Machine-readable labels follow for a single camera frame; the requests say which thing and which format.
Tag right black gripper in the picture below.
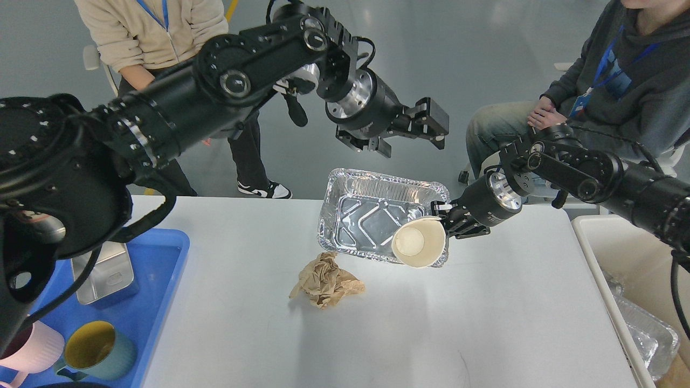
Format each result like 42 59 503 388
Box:
431 170 523 240

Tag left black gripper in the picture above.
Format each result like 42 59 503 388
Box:
326 68 450 158

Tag cream paper cup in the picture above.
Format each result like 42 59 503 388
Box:
391 216 447 268

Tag aluminium foil tray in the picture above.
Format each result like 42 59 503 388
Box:
317 169 450 264

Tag brown paper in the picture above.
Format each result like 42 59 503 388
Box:
288 251 365 309

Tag small steel rectangular tin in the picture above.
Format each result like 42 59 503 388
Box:
76 241 139 309

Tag dark teal mug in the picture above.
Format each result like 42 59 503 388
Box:
52 320 137 382

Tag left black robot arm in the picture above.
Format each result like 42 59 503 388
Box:
2 1 449 350

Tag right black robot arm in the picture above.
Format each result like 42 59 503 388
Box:
431 123 689 333

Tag white chair of right person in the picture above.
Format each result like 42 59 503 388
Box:
458 62 690 208

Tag person in grey hoodie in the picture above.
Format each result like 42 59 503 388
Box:
466 1 689 179

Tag foil trays inside bin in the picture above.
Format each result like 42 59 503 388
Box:
602 271 680 382

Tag blue plastic tray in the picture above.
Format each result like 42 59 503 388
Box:
42 228 190 387

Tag person in beige shirt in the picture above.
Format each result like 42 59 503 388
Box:
75 1 292 199

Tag grey office chair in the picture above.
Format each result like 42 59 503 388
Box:
82 44 119 97

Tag pink ribbed mug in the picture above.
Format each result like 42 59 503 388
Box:
1 321 66 387

